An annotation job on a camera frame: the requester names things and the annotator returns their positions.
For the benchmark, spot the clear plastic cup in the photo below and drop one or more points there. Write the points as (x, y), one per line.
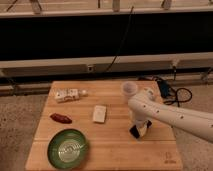
(128, 89)

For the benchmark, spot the black eraser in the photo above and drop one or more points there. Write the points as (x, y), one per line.
(133, 128)

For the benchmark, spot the white sponge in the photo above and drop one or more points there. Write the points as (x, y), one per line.
(99, 114)

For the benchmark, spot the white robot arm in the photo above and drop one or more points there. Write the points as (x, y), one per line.
(144, 106)

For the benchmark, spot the white small bottle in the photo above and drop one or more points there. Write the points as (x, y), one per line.
(64, 95)

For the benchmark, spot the green glass plate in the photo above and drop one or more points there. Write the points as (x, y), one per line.
(67, 149)

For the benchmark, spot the red chili pepper toy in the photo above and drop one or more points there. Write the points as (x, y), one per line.
(61, 118)

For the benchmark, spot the wooden board table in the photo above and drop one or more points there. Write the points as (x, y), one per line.
(111, 146)

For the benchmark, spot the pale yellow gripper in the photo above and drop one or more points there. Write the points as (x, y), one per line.
(141, 129)

